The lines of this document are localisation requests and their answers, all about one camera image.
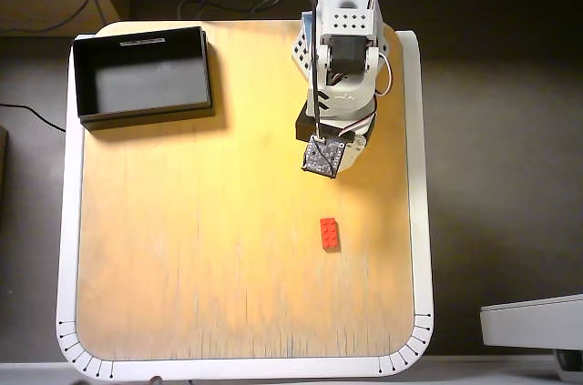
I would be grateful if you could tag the red lego block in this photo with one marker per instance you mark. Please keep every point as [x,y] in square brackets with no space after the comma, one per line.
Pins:
[329,235]

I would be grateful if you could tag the black rectangular bin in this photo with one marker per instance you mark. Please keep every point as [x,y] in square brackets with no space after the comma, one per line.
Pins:
[146,80]

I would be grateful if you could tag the white table rim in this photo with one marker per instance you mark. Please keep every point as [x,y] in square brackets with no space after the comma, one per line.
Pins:
[421,175]

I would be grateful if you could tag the white plastic device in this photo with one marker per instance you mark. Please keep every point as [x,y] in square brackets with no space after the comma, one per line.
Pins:
[533,321]

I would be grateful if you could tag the brown box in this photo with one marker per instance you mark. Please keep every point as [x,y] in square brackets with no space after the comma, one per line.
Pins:
[3,162]

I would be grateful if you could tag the black wrist camera board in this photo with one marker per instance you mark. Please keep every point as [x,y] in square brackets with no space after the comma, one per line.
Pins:
[323,155]

